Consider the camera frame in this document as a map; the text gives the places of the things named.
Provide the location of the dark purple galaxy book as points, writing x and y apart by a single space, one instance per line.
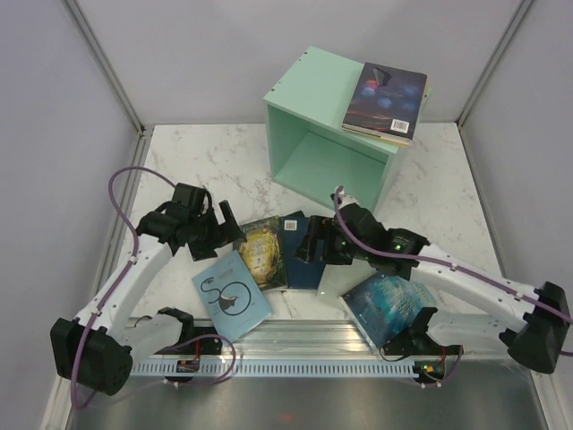
389 78

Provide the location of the aluminium corner post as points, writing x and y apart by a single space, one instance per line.
82 24
501 48

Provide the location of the green forest cover book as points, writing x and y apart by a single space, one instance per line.
262 252

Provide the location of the yellow book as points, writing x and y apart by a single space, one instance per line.
389 116

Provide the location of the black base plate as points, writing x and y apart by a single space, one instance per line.
205 346
406 345

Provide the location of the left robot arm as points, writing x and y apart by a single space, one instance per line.
97 348

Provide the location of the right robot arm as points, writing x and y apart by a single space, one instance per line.
532 322

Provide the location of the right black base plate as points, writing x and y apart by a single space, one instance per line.
406 345

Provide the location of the right aluminium corner post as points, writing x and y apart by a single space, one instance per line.
501 48

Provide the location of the light blue SO book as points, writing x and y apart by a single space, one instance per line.
231 297

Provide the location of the white slotted cable duct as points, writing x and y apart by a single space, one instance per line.
212 367

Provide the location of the teal ocean cover book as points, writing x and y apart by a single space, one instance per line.
382 306

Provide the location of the mint green open cabinet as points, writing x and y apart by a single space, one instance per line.
309 152

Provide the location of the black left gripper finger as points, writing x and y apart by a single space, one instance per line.
202 250
229 230

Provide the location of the pale green book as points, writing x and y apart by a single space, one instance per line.
338 279

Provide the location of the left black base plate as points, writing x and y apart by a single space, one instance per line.
205 346

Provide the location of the navy blue book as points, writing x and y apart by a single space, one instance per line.
300 275

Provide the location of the left aluminium corner post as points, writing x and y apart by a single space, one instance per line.
82 24

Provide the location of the aluminium rail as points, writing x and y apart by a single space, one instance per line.
313 338

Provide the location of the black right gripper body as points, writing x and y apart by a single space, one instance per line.
338 250

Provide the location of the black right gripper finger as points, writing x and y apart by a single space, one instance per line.
318 227
309 251

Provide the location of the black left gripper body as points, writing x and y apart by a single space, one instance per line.
206 227

